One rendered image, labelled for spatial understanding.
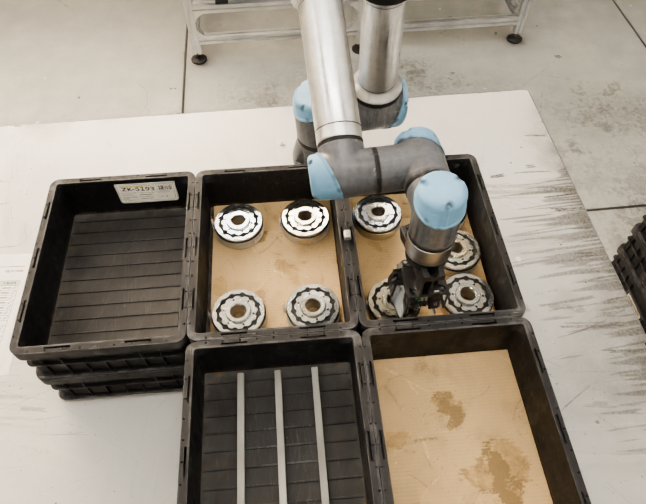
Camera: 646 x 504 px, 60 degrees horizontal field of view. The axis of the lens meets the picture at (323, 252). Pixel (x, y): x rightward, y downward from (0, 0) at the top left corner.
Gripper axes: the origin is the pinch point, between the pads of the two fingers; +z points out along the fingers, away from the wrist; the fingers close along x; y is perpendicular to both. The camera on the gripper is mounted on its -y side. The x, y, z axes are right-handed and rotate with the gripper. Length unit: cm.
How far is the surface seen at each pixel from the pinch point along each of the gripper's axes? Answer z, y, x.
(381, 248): 2.0, -14.3, -2.7
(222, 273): 1.9, -12.4, -36.4
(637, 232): 48, -41, 89
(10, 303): 15, -19, -86
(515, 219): 15.1, -27.6, 35.0
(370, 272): 2.0, -8.6, -6.1
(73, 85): 85, -188, -116
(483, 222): -4.7, -13.3, 17.7
